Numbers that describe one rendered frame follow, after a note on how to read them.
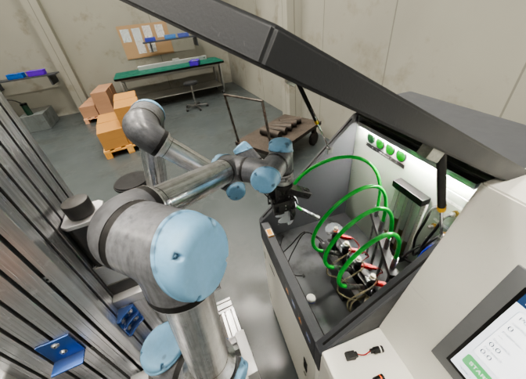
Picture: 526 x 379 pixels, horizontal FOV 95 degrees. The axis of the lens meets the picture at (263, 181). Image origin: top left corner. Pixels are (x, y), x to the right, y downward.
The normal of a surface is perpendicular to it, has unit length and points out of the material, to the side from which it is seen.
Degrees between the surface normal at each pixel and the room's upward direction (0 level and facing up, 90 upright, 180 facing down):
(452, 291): 76
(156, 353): 8
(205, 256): 82
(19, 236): 90
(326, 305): 0
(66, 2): 90
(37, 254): 90
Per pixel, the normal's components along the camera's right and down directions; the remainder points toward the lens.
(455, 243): -0.94, 0.05
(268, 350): -0.09, -0.81
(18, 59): 0.40, 0.50
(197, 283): 0.90, 0.05
